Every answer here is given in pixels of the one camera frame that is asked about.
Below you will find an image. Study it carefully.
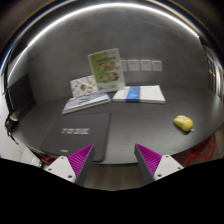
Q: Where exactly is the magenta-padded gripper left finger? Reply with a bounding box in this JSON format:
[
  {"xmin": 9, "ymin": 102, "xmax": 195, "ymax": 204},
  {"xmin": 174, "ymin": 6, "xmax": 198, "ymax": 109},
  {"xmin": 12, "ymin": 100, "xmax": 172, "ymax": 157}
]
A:
[{"xmin": 44, "ymin": 143, "xmax": 96, "ymax": 187}]

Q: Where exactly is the yellow rabbit-shaped computer mouse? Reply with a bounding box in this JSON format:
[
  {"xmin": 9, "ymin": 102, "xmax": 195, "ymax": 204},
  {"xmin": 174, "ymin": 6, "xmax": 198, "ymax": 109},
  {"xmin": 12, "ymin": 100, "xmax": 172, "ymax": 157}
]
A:
[{"xmin": 173, "ymin": 114, "xmax": 195, "ymax": 133}]

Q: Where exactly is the red chair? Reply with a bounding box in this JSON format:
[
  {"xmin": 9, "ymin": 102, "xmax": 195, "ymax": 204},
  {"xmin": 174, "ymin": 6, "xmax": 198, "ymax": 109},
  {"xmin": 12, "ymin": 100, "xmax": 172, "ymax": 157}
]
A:
[{"xmin": 178, "ymin": 134, "xmax": 218, "ymax": 164}]

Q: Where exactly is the grey striped booklet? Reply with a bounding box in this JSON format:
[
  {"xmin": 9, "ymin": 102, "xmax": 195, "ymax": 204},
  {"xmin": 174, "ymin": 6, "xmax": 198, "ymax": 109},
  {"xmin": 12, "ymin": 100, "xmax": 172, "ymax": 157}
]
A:
[{"xmin": 61, "ymin": 91, "xmax": 112, "ymax": 115}]

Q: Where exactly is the black monitor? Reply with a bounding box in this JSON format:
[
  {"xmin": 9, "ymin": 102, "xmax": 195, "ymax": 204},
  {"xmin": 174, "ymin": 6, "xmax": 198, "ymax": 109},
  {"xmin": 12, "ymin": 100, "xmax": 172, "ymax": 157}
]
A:
[{"xmin": 5, "ymin": 73, "xmax": 37, "ymax": 119}]

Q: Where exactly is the white ceiling light strip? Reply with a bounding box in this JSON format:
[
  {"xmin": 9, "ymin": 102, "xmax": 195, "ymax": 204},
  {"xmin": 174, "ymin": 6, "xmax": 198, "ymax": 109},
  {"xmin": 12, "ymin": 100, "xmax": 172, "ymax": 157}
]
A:
[{"xmin": 6, "ymin": 2, "xmax": 201, "ymax": 84}]

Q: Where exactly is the white book with blue band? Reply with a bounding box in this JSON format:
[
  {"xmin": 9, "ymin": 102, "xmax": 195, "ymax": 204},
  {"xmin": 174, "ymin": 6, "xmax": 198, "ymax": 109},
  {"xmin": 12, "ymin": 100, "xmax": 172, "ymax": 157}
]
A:
[{"xmin": 112, "ymin": 85, "xmax": 167, "ymax": 105}]

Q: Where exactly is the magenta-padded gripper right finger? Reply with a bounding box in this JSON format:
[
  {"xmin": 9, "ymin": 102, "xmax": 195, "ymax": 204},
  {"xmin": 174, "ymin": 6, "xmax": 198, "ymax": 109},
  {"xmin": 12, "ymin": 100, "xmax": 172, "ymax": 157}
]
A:
[{"xmin": 134, "ymin": 143, "xmax": 185, "ymax": 185}]

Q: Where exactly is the green upright brochure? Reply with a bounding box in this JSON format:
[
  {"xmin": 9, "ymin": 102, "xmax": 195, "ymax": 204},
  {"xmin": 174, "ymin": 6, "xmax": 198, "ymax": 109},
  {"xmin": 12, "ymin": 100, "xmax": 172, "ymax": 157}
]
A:
[{"xmin": 87, "ymin": 47, "xmax": 126, "ymax": 93}]

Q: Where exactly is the small white colourful card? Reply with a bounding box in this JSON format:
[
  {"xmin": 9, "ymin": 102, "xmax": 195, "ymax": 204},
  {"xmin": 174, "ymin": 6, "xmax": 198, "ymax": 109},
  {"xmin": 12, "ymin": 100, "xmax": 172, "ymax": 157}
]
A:
[{"xmin": 69, "ymin": 74, "xmax": 98, "ymax": 98}]

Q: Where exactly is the glass window frame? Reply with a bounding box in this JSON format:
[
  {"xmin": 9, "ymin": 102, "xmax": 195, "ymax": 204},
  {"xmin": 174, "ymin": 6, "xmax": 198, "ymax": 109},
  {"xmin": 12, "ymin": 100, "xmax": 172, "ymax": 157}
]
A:
[{"xmin": 203, "ymin": 44, "xmax": 224, "ymax": 101}]

